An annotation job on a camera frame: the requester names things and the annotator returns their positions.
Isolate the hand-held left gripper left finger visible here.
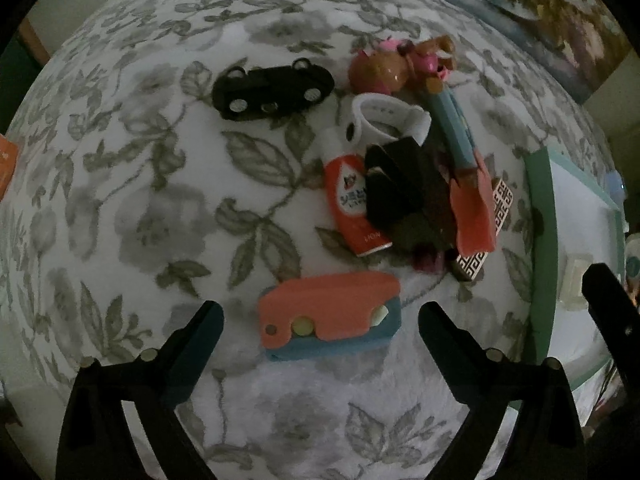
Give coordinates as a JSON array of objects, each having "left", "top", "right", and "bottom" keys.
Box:
[{"left": 56, "top": 301, "right": 226, "bottom": 480}]

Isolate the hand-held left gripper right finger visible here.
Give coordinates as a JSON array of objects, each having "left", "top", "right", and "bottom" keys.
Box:
[{"left": 417, "top": 301, "right": 586, "bottom": 480}]

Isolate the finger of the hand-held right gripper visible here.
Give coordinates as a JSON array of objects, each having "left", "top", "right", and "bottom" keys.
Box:
[{"left": 581, "top": 262, "right": 640, "bottom": 397}]

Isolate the green rimmed white tray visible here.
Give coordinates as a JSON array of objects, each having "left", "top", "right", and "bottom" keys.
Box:
[{"left": 522, "top": 147, "right": 628, "bottom": 391}]

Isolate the white wristband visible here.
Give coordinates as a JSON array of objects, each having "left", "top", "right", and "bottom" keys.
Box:
[{"left": 347, "top": 92, "right": 432, "bottom": 151}]

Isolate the black toy car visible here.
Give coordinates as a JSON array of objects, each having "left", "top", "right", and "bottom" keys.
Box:
[{"left": 211, "top": 57, "right": 335, "bottom": 122}]

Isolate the white adapter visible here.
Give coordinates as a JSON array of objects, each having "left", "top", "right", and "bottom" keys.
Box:
[{"left": 562, "top": 255, "right": 593, "bottom": 308}]

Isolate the gold patterned box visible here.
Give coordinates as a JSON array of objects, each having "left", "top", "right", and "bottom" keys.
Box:
[{"left": 450, "top": 176, "right": 516, "bottom": 282}]

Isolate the coral and blue toy knife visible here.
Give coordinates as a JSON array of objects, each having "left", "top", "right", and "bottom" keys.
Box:
[{"left": 258, "top": 272, "right": 402, "bottom": 362}]

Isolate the white device with light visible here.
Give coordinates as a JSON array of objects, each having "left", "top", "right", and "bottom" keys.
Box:
[{"left": 602, "top": 170, "right": 627, "bottom": 202}]

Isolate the blue and red toy knife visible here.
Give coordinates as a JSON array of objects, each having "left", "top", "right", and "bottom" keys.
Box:
[{"left": 448, "top": 152, "right": 497, "bottom": 257}]

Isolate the floral blanket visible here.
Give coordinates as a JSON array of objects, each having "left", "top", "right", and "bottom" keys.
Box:
[{"left": 0, "top": 0, "right": 621, "bottom": 480}]

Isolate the black folded object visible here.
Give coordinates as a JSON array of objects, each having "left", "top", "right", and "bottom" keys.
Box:
[{"left": 364, "top": 137, "right": 441, "bottom": 226}]

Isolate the red and white tube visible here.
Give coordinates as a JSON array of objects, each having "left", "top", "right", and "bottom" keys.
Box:
[{"left": 320, "top": 127, "right": 393, "bottom": 257}]

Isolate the blue candy dispenser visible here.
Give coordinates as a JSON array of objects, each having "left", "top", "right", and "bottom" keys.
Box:
[{"left": 426, "top": 85, "right": 478, "bottom": 171}]

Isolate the orange card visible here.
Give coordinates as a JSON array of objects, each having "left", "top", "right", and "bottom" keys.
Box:
[{"left": 0, "top": 134, "right": 22, "bottom": 202}]

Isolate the brown ball toy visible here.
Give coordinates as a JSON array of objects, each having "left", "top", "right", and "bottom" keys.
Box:
[{"left": 348, "top": 51, "right": 418, "bottom": 96}]

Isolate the pink and brown toy figure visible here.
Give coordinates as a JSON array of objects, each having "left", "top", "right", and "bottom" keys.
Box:
[{"left": 382, "top": 35, "right": 458, "bottom": 83}]

